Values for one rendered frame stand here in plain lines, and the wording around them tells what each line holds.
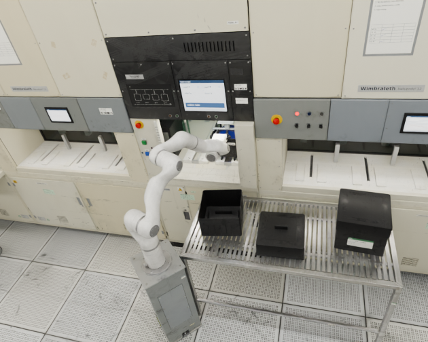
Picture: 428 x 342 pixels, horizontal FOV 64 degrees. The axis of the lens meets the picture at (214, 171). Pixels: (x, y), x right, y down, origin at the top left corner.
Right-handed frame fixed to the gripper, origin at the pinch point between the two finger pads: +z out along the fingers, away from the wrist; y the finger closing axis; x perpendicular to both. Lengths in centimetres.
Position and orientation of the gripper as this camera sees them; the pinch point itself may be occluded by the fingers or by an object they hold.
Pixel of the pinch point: (222, 131)
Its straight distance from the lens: 249.1
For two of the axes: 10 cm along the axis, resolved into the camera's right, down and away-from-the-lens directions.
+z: 2.6, -6.3, 7.3
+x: -1.2, -7.7, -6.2
